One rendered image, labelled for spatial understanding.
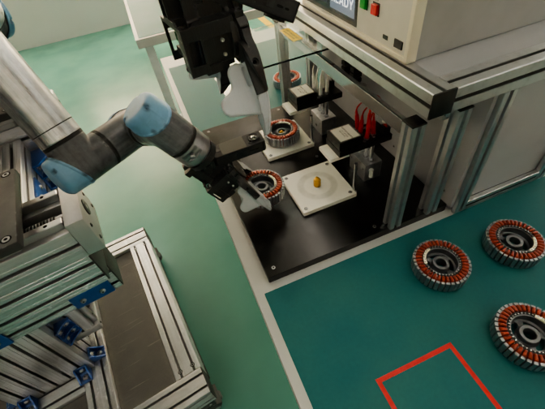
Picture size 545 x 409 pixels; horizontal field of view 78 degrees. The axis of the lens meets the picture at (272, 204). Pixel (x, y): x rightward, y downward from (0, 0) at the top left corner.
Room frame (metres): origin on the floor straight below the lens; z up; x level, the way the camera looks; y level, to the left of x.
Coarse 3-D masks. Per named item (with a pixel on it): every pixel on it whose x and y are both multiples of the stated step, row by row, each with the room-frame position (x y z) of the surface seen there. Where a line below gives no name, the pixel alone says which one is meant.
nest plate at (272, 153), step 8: (304, 136) 0.86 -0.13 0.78; (296, 144) 0.82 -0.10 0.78; (304, 144) 0.82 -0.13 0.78; (312, 144) 0.82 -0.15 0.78; (264, 152) 0.82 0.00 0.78; (272, 152) 0.81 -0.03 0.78; (280, 152) 0.80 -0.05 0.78; (288, 152) 0.80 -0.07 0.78; (296, 152) 0.80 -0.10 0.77; (272, 160) 0.78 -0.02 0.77
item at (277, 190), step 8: (248, 176) 0.63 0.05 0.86; (256, 176) 0.63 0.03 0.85; (264, 176) 0.63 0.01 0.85; (272, 176) 0.62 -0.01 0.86; (280, 176) 0.62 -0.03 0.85; (256, 184) 0.61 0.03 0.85; (264, 184) 0.60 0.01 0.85; (272, 184) 0.61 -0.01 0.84; (280, 184) 0.59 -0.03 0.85; (264, 192) 0.57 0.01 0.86; (272, 192) 0.56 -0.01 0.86; (280, 192) 0.56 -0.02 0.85; (272, 200) 0.55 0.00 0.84; (280, 200) 0.56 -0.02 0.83
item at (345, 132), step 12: (336, 132) 0.66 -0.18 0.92; (348, 132) 0.66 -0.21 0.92; (324, 144) 0.68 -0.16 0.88; (336, 144) 0.63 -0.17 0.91; (348, 144) 0.62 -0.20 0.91; (360, 144) 0.63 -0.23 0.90; (372, 144) 0.64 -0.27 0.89; (324, 156) 0.64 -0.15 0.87; (336, 156) 0.62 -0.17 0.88; (348, 156) 0.63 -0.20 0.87; (372, 156) 0.65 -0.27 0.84
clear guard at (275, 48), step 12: (276, 24) 1.01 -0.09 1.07; (288, 24) 1.00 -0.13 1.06; (252, 36) 0.96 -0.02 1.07; (264, 36) 0.95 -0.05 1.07; (276, 36) 0.93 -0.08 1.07; (300, 36) 0.91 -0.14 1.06; (264, 48) 0.87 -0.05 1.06; (276, 48) 0.85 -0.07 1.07; (288, 48) 0.84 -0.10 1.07; (300, 48) 0.83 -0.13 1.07; (312, 48) 0.82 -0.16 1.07; (324, 48) 0.81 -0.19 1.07; (264, 60) 0.80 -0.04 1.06; (276, 60) 0.79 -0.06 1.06; (288, 60) 0.78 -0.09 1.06
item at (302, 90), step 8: (296, 88) 0.90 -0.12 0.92; (304, 88) 0.90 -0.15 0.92; (312, 88) 0.89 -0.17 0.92; (328, 88) 0.92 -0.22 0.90; (336, 88) 0.91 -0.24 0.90; (288, 96) 0.91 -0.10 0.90; (296, 96) 0.86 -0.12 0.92; (304, 96) 0.86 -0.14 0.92; (312, 96) 0.86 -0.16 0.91; (328, 96) 0.88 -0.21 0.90; (336, 96) 0.88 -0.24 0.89; (288, 104) 0.90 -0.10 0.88; (296, 104) 0.86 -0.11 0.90; (304, 104) 0.85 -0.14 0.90; (312, 104) 0.86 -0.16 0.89; (320, 104) 0.93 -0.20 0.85; (288, 112) 0.86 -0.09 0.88; (296, 112) 0.85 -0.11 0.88
